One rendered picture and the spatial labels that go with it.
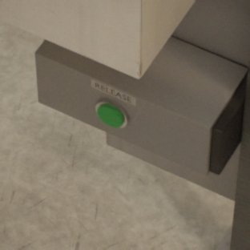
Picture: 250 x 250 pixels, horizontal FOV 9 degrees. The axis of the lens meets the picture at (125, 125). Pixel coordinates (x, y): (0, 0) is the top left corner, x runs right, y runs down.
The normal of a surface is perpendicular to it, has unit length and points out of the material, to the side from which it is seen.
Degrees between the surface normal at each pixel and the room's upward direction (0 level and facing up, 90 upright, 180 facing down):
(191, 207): 0
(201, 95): 0
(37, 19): 90
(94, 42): 90
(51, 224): 0
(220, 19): 90
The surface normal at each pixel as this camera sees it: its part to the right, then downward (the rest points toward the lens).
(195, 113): 0.00, -0.61
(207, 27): -0.48, 0.70
